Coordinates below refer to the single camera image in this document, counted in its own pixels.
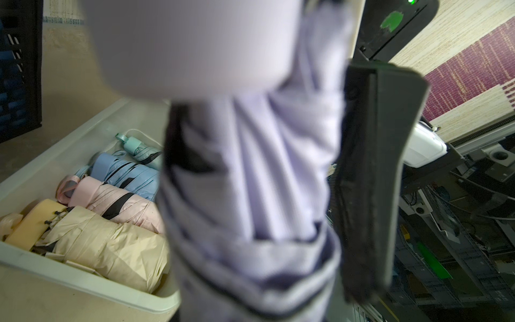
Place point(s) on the pale pink umbrella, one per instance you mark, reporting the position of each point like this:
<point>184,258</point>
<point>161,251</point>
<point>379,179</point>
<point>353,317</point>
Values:
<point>110,202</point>

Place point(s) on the mint green umbrella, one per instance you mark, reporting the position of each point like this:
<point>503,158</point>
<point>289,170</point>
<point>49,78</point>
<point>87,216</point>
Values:
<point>140,152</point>

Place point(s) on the white plastic storage box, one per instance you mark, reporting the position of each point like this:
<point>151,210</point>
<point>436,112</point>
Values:
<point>40,179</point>

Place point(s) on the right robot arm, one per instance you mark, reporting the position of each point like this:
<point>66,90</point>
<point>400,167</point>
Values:
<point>386,101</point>

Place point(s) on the lilac umbrella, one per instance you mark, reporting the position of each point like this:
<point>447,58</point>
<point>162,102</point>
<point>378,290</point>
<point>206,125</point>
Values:
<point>256,93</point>

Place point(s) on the black mesh file holder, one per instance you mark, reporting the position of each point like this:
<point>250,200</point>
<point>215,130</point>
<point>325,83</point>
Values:
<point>21,67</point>

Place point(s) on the blue umbrella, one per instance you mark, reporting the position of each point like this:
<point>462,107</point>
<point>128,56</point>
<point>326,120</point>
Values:
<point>121,173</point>

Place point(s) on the beige umbrella wooden handle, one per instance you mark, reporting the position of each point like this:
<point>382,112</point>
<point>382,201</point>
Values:
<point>123,253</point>

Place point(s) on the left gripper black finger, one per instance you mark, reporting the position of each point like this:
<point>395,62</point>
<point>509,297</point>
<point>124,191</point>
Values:
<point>366,226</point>

